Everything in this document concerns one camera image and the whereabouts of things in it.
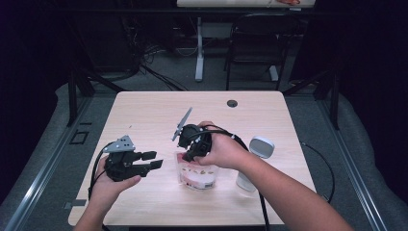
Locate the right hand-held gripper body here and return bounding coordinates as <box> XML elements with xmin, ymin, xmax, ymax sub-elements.
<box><xmin>171</xmin><ymin>107</ymin><xmax>213</xmax><ymax>158</ymax></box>

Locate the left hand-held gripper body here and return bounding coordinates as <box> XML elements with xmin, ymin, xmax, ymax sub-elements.
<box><xmin>103</xmin><ymin>134</ymin><xmax>151</xmax><ymax>183</ymax></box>

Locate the clear plastic cup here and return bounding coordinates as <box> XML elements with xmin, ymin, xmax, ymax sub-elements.
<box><xmin>174</xmin><ymin>150</ymin><xmax>220</xmax><ymax>193</ymax></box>

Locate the white container with hinged lid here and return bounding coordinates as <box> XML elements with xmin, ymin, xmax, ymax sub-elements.
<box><xmin>235</xmin><ymin>136</ymin><xmax>276</xmax><ymax>193</ymax></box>

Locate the person's left hand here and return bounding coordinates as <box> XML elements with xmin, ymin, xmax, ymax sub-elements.
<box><xmin>89</xmin><ymin>156</ymin><xmax>142</xmax><ymax>207</ymax></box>

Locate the person's right hand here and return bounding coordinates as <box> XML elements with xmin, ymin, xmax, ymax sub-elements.
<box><xmin>193</xmin><ymin>120</ymin><xmax>255</xmax><ymax>170</ymax></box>

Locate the floor socket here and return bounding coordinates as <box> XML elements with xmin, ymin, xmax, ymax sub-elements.
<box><xmin>69</xmin><ymin>121</ymin><xmax>90</xmax><ymax>146</ymax></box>

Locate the grey tape piece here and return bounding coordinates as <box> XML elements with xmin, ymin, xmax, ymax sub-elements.
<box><xmin>63</xmin><ymin>198</ymin><xmax>88</xmax><ymax>210</ymax></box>

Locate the black metal stand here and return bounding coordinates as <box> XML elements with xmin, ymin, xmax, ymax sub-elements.
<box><xmin>282</xmin><ymin>67</ymin><xmax>342</xmax><ymax>131</ymax></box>
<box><xmin>64</xmin><ymin>62</ymin><xmax>127</xmax><ymax>128</ymax></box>

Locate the desk with white legs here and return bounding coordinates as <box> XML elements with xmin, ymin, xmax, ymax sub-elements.
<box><xmin>176</xmin><ymin>0</ymin><xmax>318</xmax><ymax>83</ymax></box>

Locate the black chair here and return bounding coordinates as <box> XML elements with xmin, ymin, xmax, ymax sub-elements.
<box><xmin>223</xmin><ymin>13</ymin><xmax>303</xmax><ymax>91</ymax></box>

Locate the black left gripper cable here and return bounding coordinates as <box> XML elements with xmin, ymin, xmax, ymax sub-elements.
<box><xmin>88</xmin><ymin>141</ymin><xmax>117</xmax><ymax>200</ymax></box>

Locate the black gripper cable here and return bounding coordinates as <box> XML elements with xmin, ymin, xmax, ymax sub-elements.
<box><xmin>189</xmin><ymin>124</ymin><xmax>271</xmax><ymax>231</ymax></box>
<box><xmin>88</xmin><ymin>141</ymin><xmax>117</xmax><ymax>200</ymax></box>

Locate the metal floor rail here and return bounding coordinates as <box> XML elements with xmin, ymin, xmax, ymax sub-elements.
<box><xmin>2</xmin><ymin>95</ymin><xmax>94</xmax><ymax>231</ymax></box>
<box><xmin>315</xmin><ymin>95</ymin><xmax>390</xmax><ymax>231</ymax></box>

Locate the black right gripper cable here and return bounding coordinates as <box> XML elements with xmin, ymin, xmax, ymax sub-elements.
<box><xmin>189</xmin><ymin>124</ymin><xmax>271</xmax><ymax>231</ymax></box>

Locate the bundle of floor cables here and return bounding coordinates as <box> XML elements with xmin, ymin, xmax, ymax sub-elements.
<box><xmin>120</xmin><ymin>17</ymin><xmax>191</xmax><ymax>92</ymax></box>

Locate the thin black cable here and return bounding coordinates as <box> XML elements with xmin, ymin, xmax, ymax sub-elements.
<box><xmin>300</xmin><ymin>141</ymin><xmax>337</xmax><ymax>204</ymax></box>

